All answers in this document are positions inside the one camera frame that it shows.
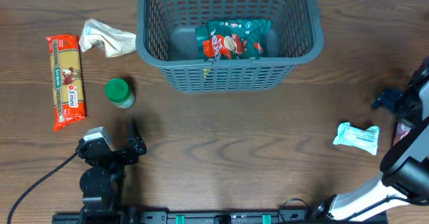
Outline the green lid jar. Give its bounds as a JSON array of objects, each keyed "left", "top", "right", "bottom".
[{"left": 105, "top": 78, "right": 135, "bottom": 109}]

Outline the light blue tissue pack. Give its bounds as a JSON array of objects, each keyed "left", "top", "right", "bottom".
[{"left": 333, "top": 122, "right": 379, "bottom": 156}]

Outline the beige pouch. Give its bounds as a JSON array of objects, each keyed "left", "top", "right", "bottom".
[{"left": 78, "top": 19, "right": 137, "bottom": 58}]

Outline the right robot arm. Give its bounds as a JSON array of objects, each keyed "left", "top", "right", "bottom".
[{"left": 312, "top": 59, "right": 428, "bottom": 223}]

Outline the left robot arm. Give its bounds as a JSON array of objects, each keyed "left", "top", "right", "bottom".
[{"left": 76, "top": 120, "right": 147, "bottom": 223}]

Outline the red spaghetti packet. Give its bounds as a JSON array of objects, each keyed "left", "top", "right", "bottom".
[{"left": 47, "top": 34, "right": 86, "bottom": 131}]

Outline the grey plastic basket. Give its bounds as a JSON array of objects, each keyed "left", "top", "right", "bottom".
[{"left": 136, "top": 0, "right": 323, "bottom": 93}]

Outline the green coffee bag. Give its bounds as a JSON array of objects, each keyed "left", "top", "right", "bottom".
[{"left": 195, "top": 19, "right": 272, "bottom": 60}]

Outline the black cable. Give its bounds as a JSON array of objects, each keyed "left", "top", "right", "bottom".
[{"left": 6, "top": 152, "right": 80, "bottom": 224}]

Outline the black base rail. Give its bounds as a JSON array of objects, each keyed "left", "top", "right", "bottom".
[{"left": 52, "top": 209, "right": 389, "bottom": 224}]

